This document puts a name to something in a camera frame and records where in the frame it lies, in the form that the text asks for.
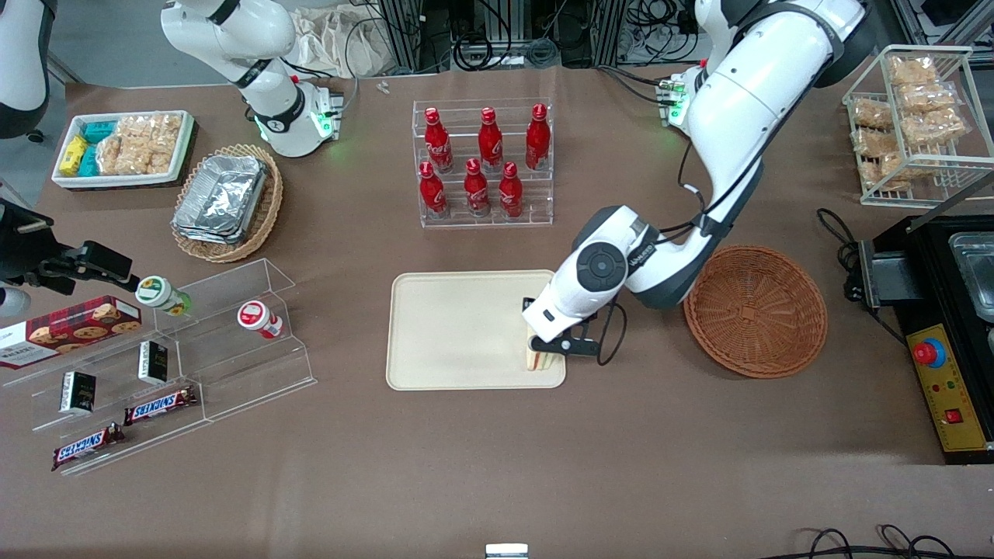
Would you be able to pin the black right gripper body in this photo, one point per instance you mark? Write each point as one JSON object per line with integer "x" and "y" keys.
{"x": 25, "y": 258}

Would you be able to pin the triangular sandwich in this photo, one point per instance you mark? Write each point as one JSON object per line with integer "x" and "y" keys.
{"x": 536, "y": 362}

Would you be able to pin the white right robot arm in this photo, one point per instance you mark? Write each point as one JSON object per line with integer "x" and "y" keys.
{"x": 264, "y": 46}

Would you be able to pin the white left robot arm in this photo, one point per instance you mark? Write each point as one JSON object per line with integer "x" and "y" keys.
{"x": 745, "y": 101}

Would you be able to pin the white rectangular snack tray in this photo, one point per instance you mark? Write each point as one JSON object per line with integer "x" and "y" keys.
{"x": 124, "y": 180}

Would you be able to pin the beige plastic tray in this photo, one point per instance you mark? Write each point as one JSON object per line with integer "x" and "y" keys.
{"x": 458, "y": 334}

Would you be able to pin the oval light wicker basket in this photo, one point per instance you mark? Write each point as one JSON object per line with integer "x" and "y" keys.
{"x": 268, "y": 210}

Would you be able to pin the round brown wicker basket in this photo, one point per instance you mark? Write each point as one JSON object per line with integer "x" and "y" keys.
{"x": 757, "y": 310}

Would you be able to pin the green capped small bottle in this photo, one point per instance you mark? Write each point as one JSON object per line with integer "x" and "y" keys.
{"x": 159, "y": 293}

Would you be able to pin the red cookie box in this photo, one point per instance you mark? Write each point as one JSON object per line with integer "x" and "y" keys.
{"x": 70, "y": 330}

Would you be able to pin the small black box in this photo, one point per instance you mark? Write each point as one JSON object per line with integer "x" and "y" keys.
{"x": 153, "y": 362}
{"x": 78, "y": 392}

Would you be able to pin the teal snack packet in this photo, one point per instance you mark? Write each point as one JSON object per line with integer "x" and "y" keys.
{"x": 99, "y": 131}
{"x": 88, "y": 161}

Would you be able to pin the clear rice cracker pack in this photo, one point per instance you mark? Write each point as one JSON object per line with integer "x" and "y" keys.
{"x": 167, "y": 140}
{"x": 109, "y": 155}
{"x": 138, "y": 147}

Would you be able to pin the yellow snack packet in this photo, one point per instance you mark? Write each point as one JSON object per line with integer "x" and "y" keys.
{"x": 74, "y": 155}

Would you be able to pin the clear acrylic tiered shelf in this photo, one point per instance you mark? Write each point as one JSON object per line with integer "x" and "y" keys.
{"x": 116, "y": 411}
{"x": 233, "y": 365}

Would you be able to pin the Snickers chocolate bar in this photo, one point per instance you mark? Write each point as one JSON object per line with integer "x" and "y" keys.
{"x": 85, "y": 446}
{"x": 159, "y": 405}

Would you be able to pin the red capped small bottle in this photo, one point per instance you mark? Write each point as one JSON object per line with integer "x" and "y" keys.
{"x": 256, "y": 317}

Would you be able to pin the clear acrylic bottle rack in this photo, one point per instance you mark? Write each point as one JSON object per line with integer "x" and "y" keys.
{"x": 536, "y": 198}

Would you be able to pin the brown table cover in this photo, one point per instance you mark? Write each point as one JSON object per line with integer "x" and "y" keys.
{"x": 660, "y": 466}

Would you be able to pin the red cola bottle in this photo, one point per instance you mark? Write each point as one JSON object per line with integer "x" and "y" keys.
{"x": 490, "y": 144}
{"x": 537, "y": 140}
{"x": 439, "y": 144}
{"x": 432, "y": 194}
{"x": 477, "y": 190}
{"x": 510, "y": 194}

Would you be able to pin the white crumpled plastic bag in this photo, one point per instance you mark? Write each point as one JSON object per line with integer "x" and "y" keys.
{"x": 334, "y": 43}

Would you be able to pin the clear cracker snack bag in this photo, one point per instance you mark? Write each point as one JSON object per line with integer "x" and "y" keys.
{"x": 932, "y": 128}
{"x": 876, "y": 144}
{"x": 881, "y": 169}
{"x": 924, "y": 98}
{"x": 871, "y": 116}
{"x": 912, "y": 71}

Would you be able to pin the black appliance with metal pan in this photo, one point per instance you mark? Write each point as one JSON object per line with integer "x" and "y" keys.
{"x": 932, "y": 264}

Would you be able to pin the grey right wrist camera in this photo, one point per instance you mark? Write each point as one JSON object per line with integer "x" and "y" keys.
{"x": 12, "y": 303}

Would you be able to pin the small white edge bracket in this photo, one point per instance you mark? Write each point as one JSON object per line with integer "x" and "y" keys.
{"x": 506, "y": 552}

